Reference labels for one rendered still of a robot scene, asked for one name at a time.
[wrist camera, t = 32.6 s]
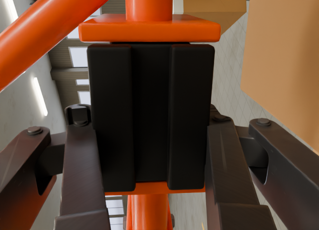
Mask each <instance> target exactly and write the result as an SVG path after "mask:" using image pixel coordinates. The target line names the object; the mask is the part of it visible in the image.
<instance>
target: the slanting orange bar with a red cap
mask: <svg viewBox="0 0 319 230"><path fill-rule="evenodd" d="M107 1H108V0H37V1H36V2H35V3H34V4H32V5H31V6H30V7H29V8H28V9H27V10H26V11H25V12H24V13H22V14H21V15H20V16H19V17H18V18H17V19H16V20H15V21H14V22H12V23H11V24H10V25H9V26H8V27H7V28H6V29H5V30H3V31H2V32H1V33H0V93H1V92H2V91H3V90H4V89H5V88H6V87H8V86H9V85H10V84H11V83H12V82H13V81H15V80H16V79H17V78H18V77H19V76H21V75H22V74H23V73H24V72H25V71H26V70H28V69H29V68H30V67H31V66H32V65H34V64H35V63H36V62H37V61H38V60H39V59H41V58H42V57H43V56H44V55H45V54H46V53H47V52H49V51H50V50H51V49H52V48H53V47H54V46H56V45H57V44H58V43H59V42H60V41H61V40H63V39H64V38H65V37H66V36H67V35H69V34H70V33H71V32H72V31H73V30H74V29H76V28H77V27H78V26H79V24H80V23H82V22H84V21H85V20H86V19H87V18H89V17H90V16H91V15H92V14H93V13H94V12H96V11H97V10H98V9H99V8H100V7H101V6H103V5H104V4H105V3H106V2H107Z"/></svg>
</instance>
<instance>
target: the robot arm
mask: <svg viewBox="0 0 319 230"><path fill-rule="evenodd" d="M65 116H66V131H65V132H61V133H57V134H50V129H49V128H48V127H45V126H33V127H29V128H27V129H25V130H23V131H21V132H20V133H19V134H18V135H17V136H16V137H15V138H14V139H13V140H12V141H11V142H10V143H9V144H8V145H7V146H6V147H5V148H4V149H3V150H2V151H1V152H0V230H30V229H31V227H32V225H33V223H34V221H35V219H36V217H37V216H38V214H39V212H40V210H41V208H42V206H43V204H44V203H45V201H46V199H47V197H48V195H49V193H50V192H51V190H52V188H53V186H54V184H55V182H56V180H57V174H63V175H62V187H61V198H60V210H59V216H56V217H55V221H54V230H111V225H110V218H109V212H108V208H107V206H106V199H105V193H104V186H103V177H102V171H101V164H100V157H99V151H98V144H97V138H96V131H95V130H94V129H93V127H92V115H91V105H89V104H75V105H70V106H68V107H66V108H65ZM206 136H207V146H206V164H205V190H206V216H207V230H277V228H276V225H275V222H274V220H273V217H272V214H271V211H270V209H269V207H268V206H267V205H260V203H259V199H258V196H257V193H256V190H255V187H254V184H255V186H256V187H257V188H258V190H259V191H260V192H261V194H262V195H263V196H264V198H265V199H266V200H267V202H268V203H269V205H270V206H271V207H272V209H273V210H274V211H275V213H276V214H277V215H278V217H279V218H280V219H281V221H282V222H283V224H284V225H285V226H286V228H287V229H288V230H319V156H318V155H317V154H316V153H314V152H313V151H312V150H311V149H309V148H308V147H307V146H306V145H304V144H303V143H302V142H300V141H299V140H298V139H297V138H295V137H294V136H293V135H291V134H290V133H289V132H287V131H286V130H285V129H283V128H282V127H281V126H280V125H278V124H277V123H276V122H274V121H272V120H269V119H267V118H256V119H252V120H250V122H249V127H244V126H236V125H234V122H233V119H232V118H230V117H228V116H225V115H221V114H220V113H219V111H218V110H217V109H216V107H215V106H214V105H213V104H211V109H210V121H209V126H207V134H206Z"/></svg>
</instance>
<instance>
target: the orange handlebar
mask: <svg viewBox="0 0 319 230"><path fill-rule="evenodd" d="M125 3H126V20H132V21H170V20H172V15H173V0H125ZM174 227H175V219H174V215H173V214H171V213H170V207H169V199H168V194H140V195H128V204H127V216H124V217H123V230H173V228H174Z"/></svg>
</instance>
